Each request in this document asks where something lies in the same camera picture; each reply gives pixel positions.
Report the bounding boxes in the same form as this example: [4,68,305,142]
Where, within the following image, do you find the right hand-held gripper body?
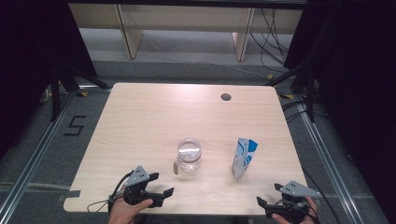
[264,180,322,223]

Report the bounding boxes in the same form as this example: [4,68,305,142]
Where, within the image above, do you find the long black floor cable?
[302,170,342,224]

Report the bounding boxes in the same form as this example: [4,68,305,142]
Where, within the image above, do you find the clear glass jar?
[173,137,203,175]

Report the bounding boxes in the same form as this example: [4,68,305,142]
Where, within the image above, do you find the thin grey wire loop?
[86,199,110,214]

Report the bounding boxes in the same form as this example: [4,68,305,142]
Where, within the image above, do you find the person's left hand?
[107,195,154,224]

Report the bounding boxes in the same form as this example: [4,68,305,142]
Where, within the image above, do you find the grey tape strip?
[57,189,82,203]

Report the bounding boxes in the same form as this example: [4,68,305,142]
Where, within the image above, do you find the person's right hand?
[271,197,318,224]

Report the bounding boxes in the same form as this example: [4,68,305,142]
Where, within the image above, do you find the aluminium floor rail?
[296,95,366,224]
[0,90,77,224]

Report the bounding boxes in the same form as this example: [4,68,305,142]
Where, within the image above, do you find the grey floor strip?
[0,181,71,191]

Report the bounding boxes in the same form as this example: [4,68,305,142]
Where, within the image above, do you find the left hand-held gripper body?
[122,165,164,209]

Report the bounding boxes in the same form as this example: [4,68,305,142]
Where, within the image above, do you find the thin grey floor cable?
[141,32,270,80]

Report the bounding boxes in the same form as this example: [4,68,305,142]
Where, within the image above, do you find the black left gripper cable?
[106,170,134,214]

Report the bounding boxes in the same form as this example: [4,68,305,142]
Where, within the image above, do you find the light wooden desk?
[68,0,307,63]

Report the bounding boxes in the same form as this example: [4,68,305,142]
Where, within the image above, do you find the black curtain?
[283,0,396,224]
[0,0,98,158]

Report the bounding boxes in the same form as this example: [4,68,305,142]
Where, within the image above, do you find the clear glass jar lid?
[177,137,203,159]

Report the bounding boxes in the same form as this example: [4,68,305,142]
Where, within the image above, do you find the black floor cables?
[280,98,329,124]

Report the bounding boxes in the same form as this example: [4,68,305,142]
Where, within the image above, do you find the black metal stand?
[49,61,112,123]
[265,61,316,123]

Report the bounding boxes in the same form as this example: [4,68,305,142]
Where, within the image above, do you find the tangle of black cables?
[248,7,291,68]

